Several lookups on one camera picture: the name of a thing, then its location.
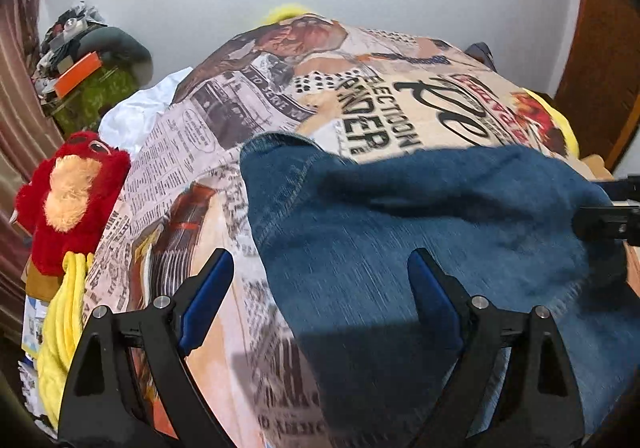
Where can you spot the dark blue pillow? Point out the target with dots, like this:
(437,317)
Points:
(481,53)

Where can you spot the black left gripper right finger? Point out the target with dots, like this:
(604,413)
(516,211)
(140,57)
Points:
(512,384)

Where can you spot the brown wooden door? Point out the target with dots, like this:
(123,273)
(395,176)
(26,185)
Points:
(599,90)

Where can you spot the cluttered green covered table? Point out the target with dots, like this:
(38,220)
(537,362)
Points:
(126,66)

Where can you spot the white crumpled sheet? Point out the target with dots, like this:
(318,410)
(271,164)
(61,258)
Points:
(129,123)

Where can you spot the striped maroon curtain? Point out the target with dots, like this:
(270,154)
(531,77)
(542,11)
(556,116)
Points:
(27,138)

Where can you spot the orange box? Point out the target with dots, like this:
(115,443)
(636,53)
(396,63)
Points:
(77,73)

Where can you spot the brown cardboard box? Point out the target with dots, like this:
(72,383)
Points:
(39,286)

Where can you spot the yellow fleece blanket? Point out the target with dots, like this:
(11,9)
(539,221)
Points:
(61,332)

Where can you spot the newspaper print bed blanket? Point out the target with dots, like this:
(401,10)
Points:
(362,94)

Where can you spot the red plush toy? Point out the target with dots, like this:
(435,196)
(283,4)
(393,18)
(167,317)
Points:
(66,205)

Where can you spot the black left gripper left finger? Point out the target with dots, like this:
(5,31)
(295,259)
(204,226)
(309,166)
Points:
(102,404)

